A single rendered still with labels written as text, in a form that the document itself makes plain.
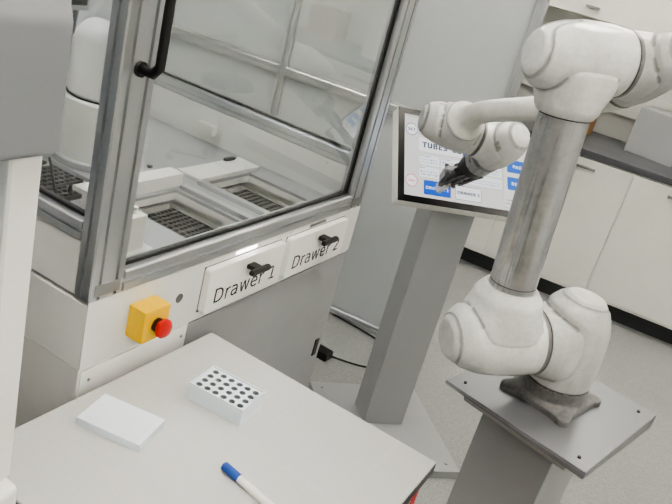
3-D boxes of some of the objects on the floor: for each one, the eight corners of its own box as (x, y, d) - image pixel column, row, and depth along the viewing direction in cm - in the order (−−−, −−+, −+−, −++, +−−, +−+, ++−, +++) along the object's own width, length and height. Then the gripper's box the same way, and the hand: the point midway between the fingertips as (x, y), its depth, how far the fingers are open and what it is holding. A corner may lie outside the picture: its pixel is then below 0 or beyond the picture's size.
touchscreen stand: (457, 478, 268) (560, 220, 228) (339, 475, 253) (428, 199, 214) (411, 393, 311) (491, 164, 272) (308, 387, 296) (377, 144, 257)
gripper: (497, 153, 213) (456, 180, 235) (457, 146, 209) (418, 174, 230) (498, 178, 211) (456, 203, 233) (457, 171, 207) (418, 197, 229)
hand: (443, 185), depth 228 cm, fingers closed
